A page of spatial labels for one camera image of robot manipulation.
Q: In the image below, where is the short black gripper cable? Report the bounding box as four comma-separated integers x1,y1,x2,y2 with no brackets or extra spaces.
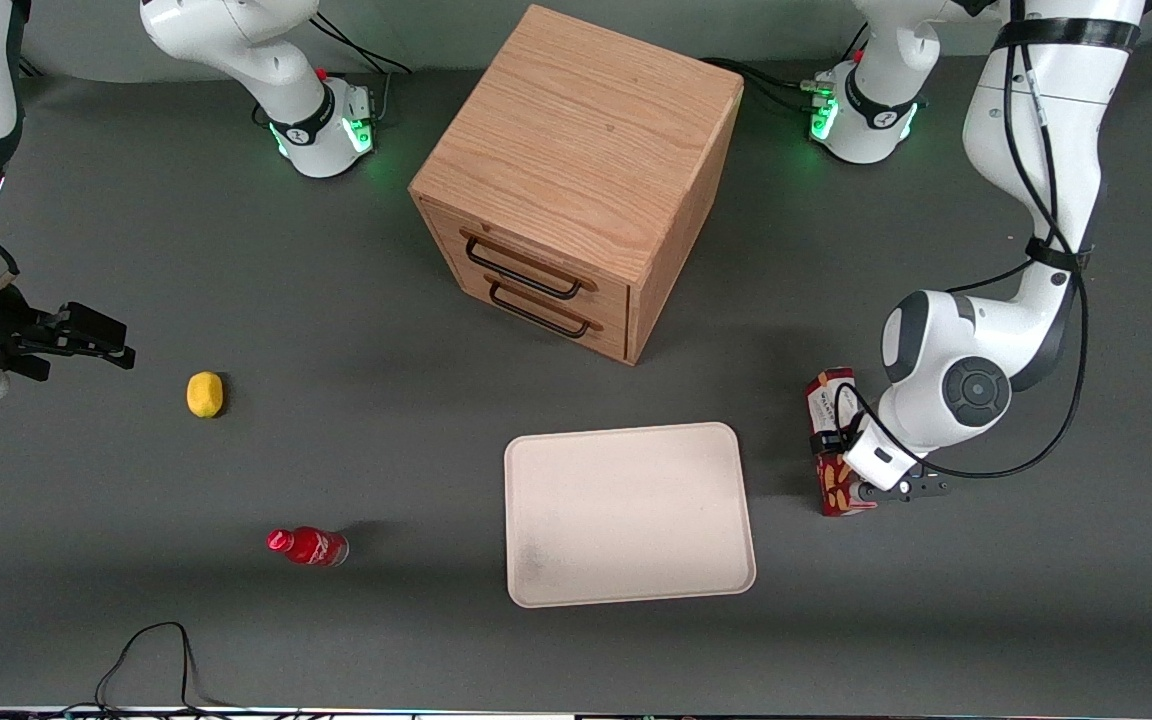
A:
832,384,883,447

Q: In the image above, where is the thick black base cable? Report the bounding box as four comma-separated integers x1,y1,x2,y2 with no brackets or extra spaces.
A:
736,70,834,115
701,57,832,101

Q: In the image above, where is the wooden drawer front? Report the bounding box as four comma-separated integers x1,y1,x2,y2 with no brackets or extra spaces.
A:
422,200,633,321
433,250,630,363

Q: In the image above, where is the red cola bottle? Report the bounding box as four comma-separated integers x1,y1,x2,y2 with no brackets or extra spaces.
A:
266,526,350,568

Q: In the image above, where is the long black left wrist cable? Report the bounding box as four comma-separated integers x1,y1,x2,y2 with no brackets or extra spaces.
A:
921,0,1090,481

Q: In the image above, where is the yellow lemon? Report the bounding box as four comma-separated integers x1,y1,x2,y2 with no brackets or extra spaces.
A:
186,371,226,419

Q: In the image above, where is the black metal drawer handle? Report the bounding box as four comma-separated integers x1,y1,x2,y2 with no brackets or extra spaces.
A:
484,275,604,339
463,232,597,301

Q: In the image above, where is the red cookie box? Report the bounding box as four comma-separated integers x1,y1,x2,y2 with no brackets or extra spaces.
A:
804,367,879,518

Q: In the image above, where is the wooden drawer cabinet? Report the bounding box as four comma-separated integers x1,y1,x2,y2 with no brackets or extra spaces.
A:
408,4,745,367

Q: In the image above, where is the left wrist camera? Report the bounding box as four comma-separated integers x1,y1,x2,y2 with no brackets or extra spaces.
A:
857,477,949,503

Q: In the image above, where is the beige rectangular tray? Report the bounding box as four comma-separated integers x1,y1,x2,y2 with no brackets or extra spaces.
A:
503,422,758,609

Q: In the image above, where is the thin black looped cable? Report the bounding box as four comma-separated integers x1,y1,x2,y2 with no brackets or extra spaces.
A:
66,621,237,717

